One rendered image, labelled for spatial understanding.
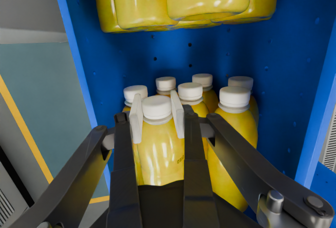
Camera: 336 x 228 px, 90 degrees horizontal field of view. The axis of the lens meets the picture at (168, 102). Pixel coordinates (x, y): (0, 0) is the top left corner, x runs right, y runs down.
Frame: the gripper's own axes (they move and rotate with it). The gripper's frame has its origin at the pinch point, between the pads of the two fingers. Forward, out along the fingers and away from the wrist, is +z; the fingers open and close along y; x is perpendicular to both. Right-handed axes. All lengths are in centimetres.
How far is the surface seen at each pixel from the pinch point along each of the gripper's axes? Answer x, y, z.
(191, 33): 8.3, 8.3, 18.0
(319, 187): -56, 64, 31
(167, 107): -0.2, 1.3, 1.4
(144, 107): 0.1, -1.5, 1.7
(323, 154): -119, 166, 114
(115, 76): 2.4, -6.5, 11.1
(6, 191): -99, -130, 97
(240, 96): 0.4, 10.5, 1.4
